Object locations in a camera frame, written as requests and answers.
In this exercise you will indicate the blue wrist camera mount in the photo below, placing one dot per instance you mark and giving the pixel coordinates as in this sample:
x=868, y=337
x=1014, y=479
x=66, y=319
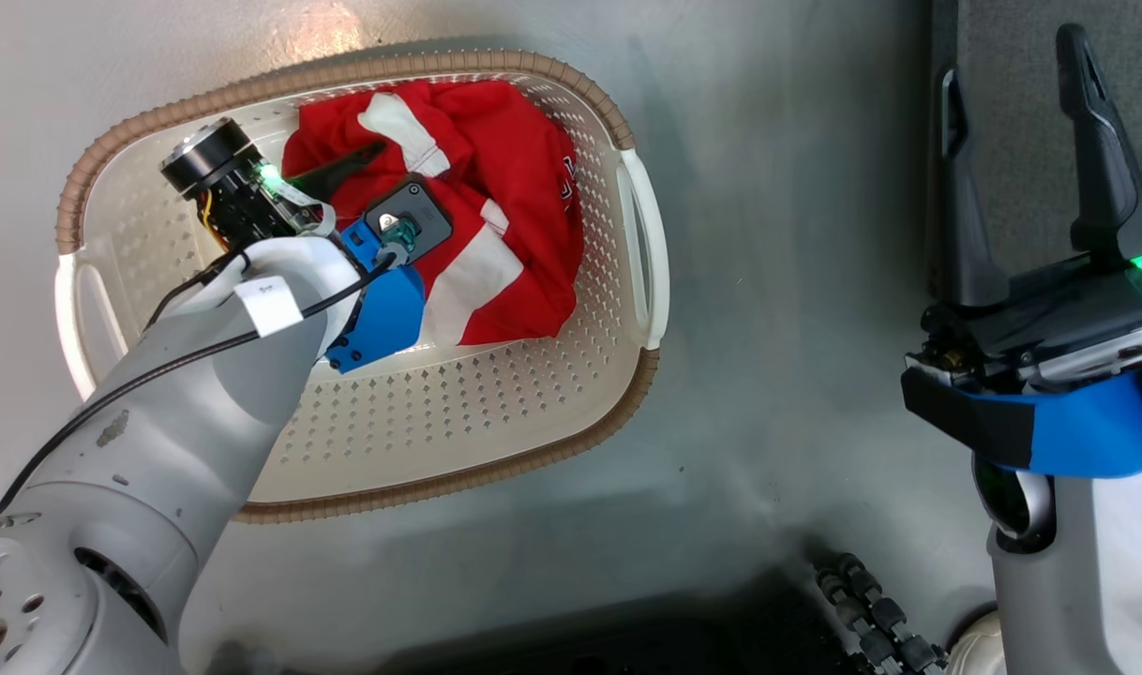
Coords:
x=1087, y=431
x=388, y=314

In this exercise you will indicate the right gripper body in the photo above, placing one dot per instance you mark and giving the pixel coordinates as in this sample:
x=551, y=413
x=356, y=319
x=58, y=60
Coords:
x=1059, y=323

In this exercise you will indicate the dark robot base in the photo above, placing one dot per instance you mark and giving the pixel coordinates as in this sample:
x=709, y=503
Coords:
x=674, y=642

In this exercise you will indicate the cream laundry basket brown rim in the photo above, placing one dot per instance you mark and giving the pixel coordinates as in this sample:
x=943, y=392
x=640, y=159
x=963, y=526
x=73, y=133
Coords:
x=458, y=412

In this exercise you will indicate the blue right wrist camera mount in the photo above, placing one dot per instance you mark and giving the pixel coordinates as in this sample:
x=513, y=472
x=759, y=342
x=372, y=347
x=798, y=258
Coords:
x=1087, y=431

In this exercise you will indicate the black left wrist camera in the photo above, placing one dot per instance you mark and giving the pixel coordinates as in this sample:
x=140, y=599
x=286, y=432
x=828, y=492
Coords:
x=421, y=216

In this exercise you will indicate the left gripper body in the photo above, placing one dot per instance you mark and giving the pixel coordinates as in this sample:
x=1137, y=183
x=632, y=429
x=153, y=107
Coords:
x=229, y=187

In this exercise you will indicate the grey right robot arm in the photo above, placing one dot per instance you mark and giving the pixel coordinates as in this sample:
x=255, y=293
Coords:
x=1077, y=581

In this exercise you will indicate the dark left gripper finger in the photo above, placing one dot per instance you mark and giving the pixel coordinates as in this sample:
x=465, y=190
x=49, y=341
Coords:
x=332, y=173

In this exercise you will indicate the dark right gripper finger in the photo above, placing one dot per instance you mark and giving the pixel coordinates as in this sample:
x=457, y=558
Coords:
x=1105, y=178
x=965, y=225

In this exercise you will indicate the grey fabric sofa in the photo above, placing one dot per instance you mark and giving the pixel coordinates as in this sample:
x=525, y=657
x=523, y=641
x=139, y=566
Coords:
x=1021, y=112

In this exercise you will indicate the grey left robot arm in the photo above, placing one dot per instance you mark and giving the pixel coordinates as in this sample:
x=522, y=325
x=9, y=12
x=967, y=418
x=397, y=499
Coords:
x=140, y=450

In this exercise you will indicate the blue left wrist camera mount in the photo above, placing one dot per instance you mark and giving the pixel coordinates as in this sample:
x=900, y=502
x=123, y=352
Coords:
x=388, y=314

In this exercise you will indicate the red and white jersey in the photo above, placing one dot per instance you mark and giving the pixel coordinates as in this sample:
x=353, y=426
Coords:
x=505, y=187

